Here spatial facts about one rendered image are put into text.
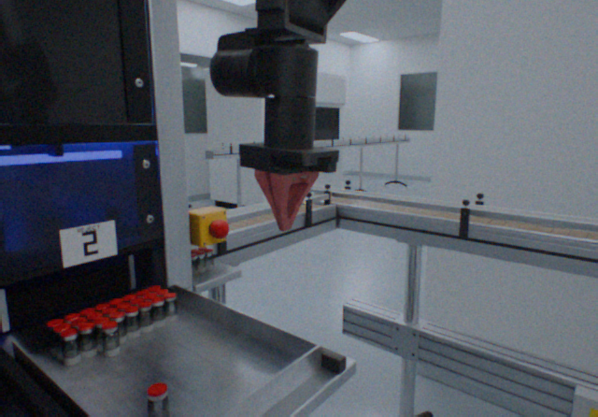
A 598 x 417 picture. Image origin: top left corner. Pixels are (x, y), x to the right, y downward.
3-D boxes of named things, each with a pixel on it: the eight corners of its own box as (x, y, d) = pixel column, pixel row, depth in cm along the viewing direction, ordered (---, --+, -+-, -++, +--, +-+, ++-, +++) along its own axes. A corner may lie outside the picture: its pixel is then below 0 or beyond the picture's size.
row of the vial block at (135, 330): (61, 362, 58) (57, 332, 57) (173, 315, 71) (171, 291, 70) (67, 367, 56) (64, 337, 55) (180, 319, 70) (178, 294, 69)
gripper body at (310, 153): (274, 155, 52) (276, 96, 51) (340, 165, 46) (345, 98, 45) (236, 159, 47) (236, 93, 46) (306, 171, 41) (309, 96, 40)
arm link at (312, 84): (299, 34, 40) (329, 42, 45) (246, 37, 44) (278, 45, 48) (296, 107, 42) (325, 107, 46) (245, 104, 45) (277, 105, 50)
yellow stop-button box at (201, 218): (180, 242, 88) (178, 209, 87) (207, 235, 94) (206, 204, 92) (202, 249, 84) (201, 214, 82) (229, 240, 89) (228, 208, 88)
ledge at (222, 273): (158, 279, 94) (158, 271, 93) (204, 264, 103) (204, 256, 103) (196, 294, 85) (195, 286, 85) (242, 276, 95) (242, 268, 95)
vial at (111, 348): (101, 353, 60) (98, 324, 59) (116, 347, 61) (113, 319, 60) (108, 359, 58) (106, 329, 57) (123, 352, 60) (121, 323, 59)
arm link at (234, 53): (283, -37, 38) (330, -10, 45) (198, -22, 44) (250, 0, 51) (277, 96, 40) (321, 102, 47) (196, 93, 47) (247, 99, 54)
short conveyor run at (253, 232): (168, 293, 91) (163, 223, 88) (131, 277, 100) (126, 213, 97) (339, 230, 143) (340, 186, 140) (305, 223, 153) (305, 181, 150)
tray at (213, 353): (15, 364, 58) (11, 340, 57) (176, 301, 77) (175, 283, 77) (148, 504, 37) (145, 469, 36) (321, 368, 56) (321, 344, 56)
